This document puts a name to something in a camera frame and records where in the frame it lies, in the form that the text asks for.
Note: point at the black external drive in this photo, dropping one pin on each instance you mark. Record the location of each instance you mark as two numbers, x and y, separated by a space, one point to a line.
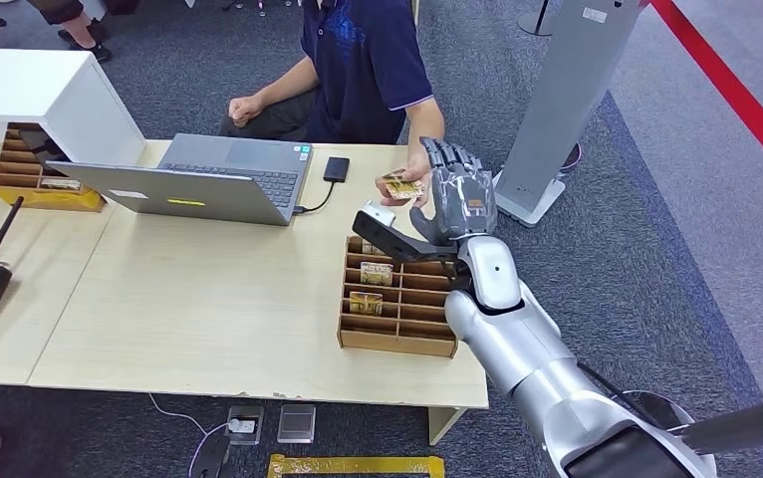
336 169

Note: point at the red barrier belt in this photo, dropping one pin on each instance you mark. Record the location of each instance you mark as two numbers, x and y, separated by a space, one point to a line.
731 89

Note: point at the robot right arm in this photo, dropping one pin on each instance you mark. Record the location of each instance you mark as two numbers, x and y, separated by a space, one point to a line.
533 356

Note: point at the person's right forearm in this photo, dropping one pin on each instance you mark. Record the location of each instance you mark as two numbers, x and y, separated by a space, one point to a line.
289 84

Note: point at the yellow floor tape frame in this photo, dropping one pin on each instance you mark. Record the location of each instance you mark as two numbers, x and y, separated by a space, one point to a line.
355 466

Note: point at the closed metal floor socket box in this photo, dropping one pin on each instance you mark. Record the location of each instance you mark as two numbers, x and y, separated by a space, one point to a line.
296 423

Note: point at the white cabinet box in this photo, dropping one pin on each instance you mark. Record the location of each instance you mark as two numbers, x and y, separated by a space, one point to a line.
32 92

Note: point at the person's left hand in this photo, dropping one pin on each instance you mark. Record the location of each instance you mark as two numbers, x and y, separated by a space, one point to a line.
418 170

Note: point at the grey laptop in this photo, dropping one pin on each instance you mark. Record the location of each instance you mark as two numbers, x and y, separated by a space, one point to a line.
223 178

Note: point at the white power plug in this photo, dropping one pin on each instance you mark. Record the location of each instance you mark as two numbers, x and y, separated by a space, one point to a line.
242 426

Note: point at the wooden desk leg panel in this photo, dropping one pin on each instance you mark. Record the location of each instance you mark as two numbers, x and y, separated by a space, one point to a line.
444 425

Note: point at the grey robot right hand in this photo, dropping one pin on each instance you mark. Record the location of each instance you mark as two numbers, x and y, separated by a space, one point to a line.
464 198

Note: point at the person's right hand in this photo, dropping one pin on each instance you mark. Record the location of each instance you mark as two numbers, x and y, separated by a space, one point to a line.
245 109

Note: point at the person's left forearm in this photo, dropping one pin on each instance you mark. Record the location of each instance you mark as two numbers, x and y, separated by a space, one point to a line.
428 128

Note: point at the person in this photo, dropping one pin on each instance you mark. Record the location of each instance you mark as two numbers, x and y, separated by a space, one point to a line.
362 66
75 23

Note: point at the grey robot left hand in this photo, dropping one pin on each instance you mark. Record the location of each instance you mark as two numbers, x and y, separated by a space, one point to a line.
211 456

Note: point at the wooden card holder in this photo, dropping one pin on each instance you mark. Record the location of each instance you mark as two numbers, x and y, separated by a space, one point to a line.
414 310
15 168

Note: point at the grey kiosk stand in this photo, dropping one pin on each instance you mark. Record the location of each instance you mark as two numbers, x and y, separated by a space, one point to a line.
566 99

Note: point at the open metal floor socket box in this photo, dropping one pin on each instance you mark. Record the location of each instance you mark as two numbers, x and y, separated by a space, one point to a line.
245 412

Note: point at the gold patterned card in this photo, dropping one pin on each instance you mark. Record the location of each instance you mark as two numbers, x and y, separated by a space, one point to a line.
365 303
404 189
376 273
59 185
371 249

